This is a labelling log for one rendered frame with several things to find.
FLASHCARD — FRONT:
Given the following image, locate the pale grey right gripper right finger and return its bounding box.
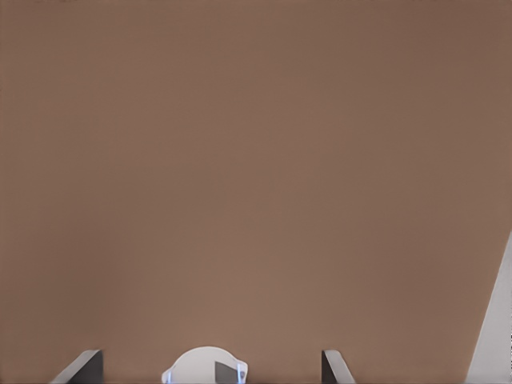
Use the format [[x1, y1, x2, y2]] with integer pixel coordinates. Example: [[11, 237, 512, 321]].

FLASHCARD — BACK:
[[322, 349, 356, 384]]

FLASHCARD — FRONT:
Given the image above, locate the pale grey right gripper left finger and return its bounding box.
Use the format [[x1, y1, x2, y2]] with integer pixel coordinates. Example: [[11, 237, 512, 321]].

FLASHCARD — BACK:
[[50, 349, 104, 384]]

